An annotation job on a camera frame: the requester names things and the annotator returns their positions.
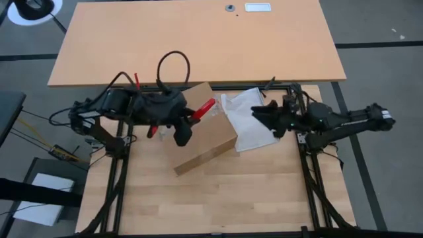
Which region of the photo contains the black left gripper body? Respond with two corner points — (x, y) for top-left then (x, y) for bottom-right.
(138, 91), (188, 128)

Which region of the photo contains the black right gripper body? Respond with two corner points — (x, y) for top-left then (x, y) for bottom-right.
(277, 97), (310, 133)

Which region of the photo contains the red box cutter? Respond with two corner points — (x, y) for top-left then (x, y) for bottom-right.
(192, 98), (217, 121)

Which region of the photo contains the brown cardboard box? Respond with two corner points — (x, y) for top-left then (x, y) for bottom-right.
(164, 81), (239, 177)

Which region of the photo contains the white bubble mailer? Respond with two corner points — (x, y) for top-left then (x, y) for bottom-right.
(220, 87), (280, 153)

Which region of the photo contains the tan wooden desk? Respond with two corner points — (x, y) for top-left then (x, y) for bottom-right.
(47, 0), (347, 87)

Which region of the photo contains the black power adapter box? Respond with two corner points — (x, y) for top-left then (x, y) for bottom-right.
(48, 144), (81, 163)

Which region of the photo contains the black cart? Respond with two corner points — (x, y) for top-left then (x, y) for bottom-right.
(0, 157), (90, 238)

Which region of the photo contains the black side table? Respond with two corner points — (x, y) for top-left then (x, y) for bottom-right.
(0, 91), (26, 148)

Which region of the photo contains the white round floor disc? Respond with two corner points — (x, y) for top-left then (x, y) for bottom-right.
(7, 0), (63, 26)

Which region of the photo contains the black flat bar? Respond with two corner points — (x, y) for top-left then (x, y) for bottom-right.
(0, 178), (83, 208)

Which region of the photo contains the black looped cable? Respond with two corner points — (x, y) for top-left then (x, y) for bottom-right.
(156, 50), (192, 93)

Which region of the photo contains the white desk cable plate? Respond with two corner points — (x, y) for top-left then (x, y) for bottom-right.
(245, 3), (272, 13)

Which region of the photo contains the yellow cable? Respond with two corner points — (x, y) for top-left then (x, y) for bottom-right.
(16, 117), (80, 162)

